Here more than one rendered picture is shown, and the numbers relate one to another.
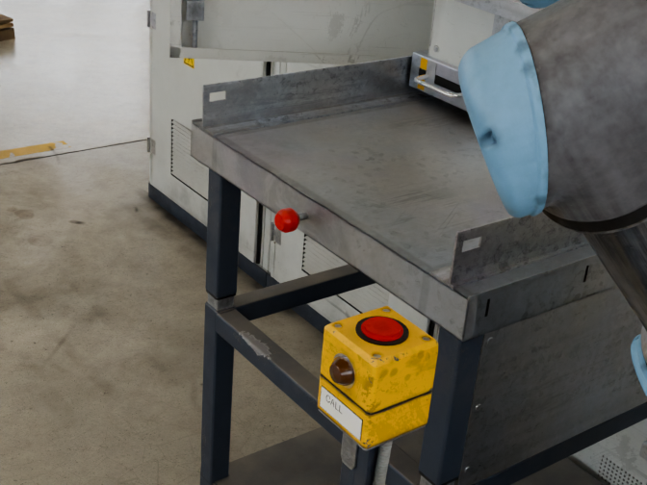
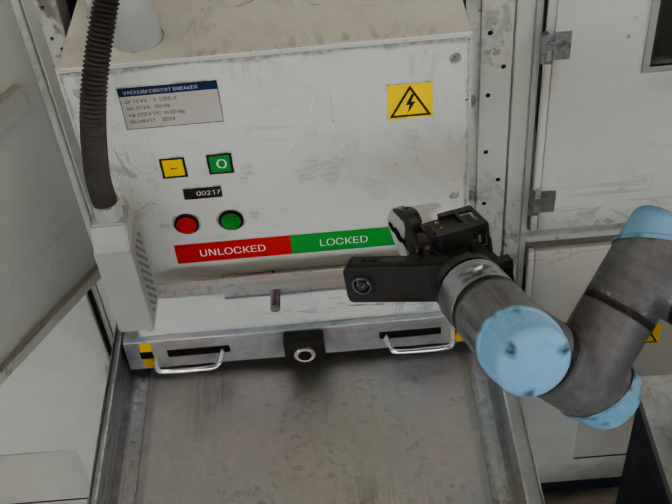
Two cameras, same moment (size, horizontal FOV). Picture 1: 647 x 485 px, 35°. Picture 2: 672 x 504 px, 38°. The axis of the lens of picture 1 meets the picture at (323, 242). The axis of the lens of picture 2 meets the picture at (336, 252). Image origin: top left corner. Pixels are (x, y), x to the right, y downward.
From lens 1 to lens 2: 1.09 m
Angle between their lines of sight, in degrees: 44
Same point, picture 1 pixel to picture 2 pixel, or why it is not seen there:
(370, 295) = (59, 484)
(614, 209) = not seen: outside the picture
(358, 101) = (123, 432)
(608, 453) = not seen: hidden behind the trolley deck
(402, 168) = (298, 489)
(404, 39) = (31, 306)
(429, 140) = (248, 425)
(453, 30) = (168, 307)
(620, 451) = not seen: hidden behind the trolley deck
